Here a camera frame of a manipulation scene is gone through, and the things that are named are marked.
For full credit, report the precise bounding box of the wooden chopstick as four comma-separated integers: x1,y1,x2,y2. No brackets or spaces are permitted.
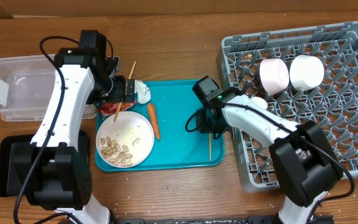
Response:
209,133,212,162
114,61,136,122

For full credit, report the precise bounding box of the red snack wrapper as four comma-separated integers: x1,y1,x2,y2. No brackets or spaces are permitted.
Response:
100,100,137,116

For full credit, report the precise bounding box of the pink bowl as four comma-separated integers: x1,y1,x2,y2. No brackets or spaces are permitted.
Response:
259,58,290,95

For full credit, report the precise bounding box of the white bowl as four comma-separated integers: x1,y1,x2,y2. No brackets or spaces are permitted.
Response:
289,55,324,91

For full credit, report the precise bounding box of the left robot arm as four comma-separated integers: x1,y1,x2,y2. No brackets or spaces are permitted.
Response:
12,47,134,223

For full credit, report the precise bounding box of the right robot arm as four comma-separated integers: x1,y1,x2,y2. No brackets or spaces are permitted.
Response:
193,85,345,223

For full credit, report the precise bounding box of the crumpled white tissue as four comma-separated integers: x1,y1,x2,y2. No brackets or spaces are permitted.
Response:
134,80,151,105

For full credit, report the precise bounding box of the orange carrot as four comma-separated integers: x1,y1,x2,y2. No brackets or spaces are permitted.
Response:
147,103,160,141

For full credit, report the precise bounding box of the large white plate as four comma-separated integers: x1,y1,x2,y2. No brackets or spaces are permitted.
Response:
96,111,155,169

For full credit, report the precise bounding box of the teal plastic tray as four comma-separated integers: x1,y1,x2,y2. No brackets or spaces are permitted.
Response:
94,79,226,172

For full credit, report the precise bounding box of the white paper cup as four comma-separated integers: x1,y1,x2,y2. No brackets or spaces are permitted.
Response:
250,96,268,110

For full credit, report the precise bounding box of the pile of peanuts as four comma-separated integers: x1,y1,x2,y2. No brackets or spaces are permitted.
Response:
100,137,133,167

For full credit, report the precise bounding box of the clear plastic bin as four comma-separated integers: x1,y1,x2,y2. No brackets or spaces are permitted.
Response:
0,54,98,122

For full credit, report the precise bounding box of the black bin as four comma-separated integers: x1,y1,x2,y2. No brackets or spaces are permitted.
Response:
0,130,90,197

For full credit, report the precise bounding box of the grey dish rack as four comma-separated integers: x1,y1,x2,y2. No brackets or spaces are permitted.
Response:
216,21,358,178

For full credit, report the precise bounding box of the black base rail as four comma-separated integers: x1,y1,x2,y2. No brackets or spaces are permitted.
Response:
110,214,335,224

